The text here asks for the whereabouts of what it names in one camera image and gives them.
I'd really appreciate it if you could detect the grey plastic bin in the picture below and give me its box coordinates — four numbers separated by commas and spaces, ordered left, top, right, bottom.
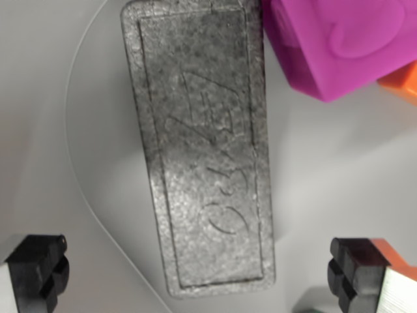
0, 0, 417, 313

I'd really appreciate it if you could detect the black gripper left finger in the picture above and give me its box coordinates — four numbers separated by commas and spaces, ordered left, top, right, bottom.
0, 233, 70, 313

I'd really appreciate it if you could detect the grey foam block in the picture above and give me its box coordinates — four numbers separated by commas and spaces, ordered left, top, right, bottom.
119, 0, 277, 299

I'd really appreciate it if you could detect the purple embossed cube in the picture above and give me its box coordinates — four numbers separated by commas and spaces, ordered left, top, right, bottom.
260, 0, 417, 104

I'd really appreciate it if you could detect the orange rectangular block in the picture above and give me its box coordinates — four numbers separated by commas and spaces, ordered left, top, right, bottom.
377, 60, 417, 107

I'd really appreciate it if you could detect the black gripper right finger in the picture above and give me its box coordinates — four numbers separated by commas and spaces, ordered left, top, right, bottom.
327, 237, 417, 313

